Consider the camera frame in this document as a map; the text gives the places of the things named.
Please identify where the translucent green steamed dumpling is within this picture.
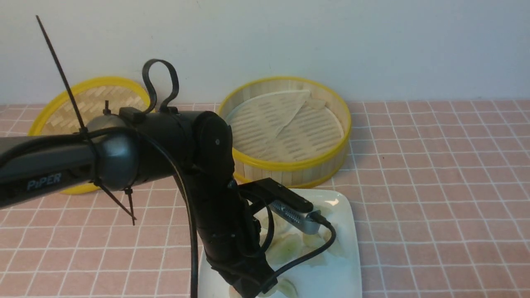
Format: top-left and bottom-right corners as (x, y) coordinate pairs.
(265, 233), (303, 265)

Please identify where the bamboo steamer basket yellow rim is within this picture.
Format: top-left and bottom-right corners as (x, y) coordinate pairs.
(218, 76), (352, 188)

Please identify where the woven bamboo steamer lid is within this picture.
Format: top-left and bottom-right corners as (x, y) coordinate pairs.
(28, 76), (152, 195)

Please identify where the white steamer liner paper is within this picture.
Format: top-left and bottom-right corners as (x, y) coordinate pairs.
(225, 90), (326, 146)

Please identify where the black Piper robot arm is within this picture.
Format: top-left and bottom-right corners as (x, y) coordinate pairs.
(0, 108), (278, 298)

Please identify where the black zip tie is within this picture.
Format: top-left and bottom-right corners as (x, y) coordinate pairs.
(35, 15), (136, 226)

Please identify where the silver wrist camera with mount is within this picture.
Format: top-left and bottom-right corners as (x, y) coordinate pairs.
(239, 178), (320, 235)

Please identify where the white rectangular plate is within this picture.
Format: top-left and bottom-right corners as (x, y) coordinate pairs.
(198, 188), (362, 298)

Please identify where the pink checkered tablecloth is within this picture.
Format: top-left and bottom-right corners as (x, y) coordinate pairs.
(0, 100), (530, 298)

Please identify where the black camera cable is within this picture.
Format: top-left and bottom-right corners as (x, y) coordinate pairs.
(137, 128), (337, 298)

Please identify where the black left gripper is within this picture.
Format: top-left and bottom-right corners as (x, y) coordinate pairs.
(198, 182), (277, 298)

